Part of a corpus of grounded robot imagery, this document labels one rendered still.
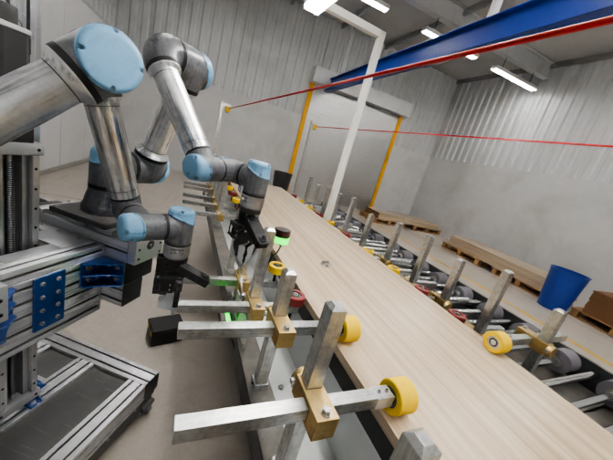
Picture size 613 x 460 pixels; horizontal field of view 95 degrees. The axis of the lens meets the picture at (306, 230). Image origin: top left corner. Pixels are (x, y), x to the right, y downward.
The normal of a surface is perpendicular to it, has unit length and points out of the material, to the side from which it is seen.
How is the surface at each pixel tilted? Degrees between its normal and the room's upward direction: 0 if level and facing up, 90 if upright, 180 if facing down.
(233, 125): 90
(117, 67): 85
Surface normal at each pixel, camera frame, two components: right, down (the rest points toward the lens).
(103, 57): 0.79, 0.28
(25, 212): 0.94, 0.30
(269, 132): 0.30, 0.33
